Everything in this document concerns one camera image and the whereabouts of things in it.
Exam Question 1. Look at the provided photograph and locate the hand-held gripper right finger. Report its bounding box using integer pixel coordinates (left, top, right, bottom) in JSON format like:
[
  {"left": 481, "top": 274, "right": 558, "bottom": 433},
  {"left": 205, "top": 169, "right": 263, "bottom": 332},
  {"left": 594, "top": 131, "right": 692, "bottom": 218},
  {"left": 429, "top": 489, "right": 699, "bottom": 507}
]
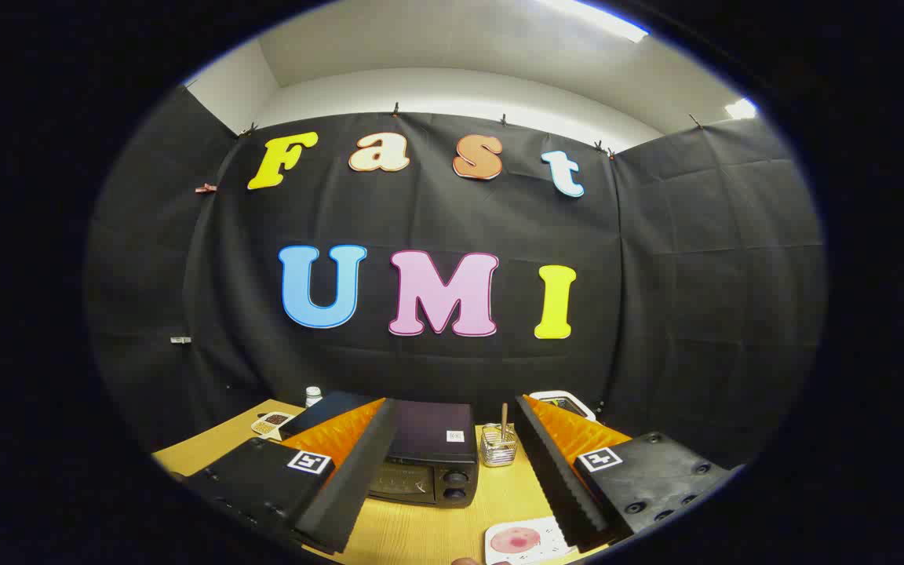
[{"left": 515, "top": 395, "right": 735, "bottom": 553}]

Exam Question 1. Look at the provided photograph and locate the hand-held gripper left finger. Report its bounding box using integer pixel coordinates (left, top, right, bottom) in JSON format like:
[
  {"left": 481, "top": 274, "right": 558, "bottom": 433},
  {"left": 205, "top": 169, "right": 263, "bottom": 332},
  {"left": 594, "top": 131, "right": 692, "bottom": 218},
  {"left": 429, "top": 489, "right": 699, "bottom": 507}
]
[{"left": 185, "top": 398, "right": 399, "bottom": 555}]

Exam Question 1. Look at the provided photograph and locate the white square plate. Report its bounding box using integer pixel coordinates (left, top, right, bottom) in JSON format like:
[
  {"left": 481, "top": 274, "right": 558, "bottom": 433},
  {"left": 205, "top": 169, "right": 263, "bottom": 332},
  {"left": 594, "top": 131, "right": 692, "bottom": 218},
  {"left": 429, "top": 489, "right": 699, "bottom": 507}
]
[{"left": 485, "top": 516, "right": 578, "bottom": 565}]

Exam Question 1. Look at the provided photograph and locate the pink ham slice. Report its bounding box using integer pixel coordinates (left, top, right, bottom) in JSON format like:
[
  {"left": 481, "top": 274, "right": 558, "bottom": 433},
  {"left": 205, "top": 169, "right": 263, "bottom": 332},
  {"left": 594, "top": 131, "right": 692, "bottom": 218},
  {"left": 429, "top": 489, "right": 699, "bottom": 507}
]
[{"left": 501, "top": 527, "right": 541, "bottom": 553}]

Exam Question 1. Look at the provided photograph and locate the black toaster oven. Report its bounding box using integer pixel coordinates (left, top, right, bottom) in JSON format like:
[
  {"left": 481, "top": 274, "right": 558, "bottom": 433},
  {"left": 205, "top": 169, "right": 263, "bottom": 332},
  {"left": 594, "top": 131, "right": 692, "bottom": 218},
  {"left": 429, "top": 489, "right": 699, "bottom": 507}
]
[{"left": 283, "top": 391, "right": 479, "bottom": 509}]

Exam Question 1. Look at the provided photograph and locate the white box appliance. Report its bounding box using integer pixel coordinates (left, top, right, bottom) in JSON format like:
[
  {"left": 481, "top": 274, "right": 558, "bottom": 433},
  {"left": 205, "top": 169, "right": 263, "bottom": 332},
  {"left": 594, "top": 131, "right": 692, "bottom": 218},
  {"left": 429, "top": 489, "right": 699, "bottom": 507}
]
[{"left": 529, "top": 390, "right": 598, "bottom": 422}]

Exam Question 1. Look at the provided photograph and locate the white divided snack dish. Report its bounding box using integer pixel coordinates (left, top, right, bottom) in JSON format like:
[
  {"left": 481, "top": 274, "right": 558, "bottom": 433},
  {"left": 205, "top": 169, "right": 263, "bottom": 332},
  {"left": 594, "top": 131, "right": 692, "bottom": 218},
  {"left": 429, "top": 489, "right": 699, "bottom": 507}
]
[{"left": 251, "top": 411, "right": 296, "bottom": 439}]

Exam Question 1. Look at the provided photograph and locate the wire utensil holder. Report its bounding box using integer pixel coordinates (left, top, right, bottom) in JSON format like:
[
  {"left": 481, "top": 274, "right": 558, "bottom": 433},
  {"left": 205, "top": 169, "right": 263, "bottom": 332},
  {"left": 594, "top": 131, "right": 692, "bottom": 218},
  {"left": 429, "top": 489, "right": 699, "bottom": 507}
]
[{"left": 480, "top": 424, "right": 518, "bottom": 468}]

